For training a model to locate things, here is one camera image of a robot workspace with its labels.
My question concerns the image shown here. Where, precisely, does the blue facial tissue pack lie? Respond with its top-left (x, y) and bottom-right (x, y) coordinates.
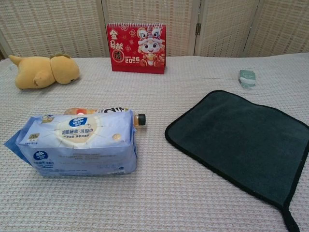
top-left (3, 109), bottom-right (138, 178)

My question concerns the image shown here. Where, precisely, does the beige woven folding screen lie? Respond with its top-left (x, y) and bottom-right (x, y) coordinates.
top-left (0, 0), bottom-right (309, 60)

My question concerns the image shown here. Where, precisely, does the pale waffle-weave table cloth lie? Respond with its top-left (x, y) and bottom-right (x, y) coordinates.
top-left (0, 54), bottom-right (309, 232)

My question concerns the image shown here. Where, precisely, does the dark green yellow cloth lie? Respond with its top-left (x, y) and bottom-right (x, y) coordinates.
top-left (164, 90), bottom-right (309, 232)

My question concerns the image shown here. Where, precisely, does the small green tissue packet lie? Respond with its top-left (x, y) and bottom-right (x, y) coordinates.
top-left (239, 69), bottom-right (256, 89)

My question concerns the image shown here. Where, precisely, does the drink bottle with black cap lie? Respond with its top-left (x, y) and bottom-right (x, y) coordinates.
top-left (63, 105), bottom-right (147, 129)

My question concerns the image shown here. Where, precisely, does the red 2026 desk calendar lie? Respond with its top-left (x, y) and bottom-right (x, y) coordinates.
top-left (107, 22), bottom-right (167, 74)

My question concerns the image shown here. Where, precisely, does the yellow plush bear toy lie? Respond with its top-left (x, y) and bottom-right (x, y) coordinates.
top-left (8, 53), bottom-right (80, 90)

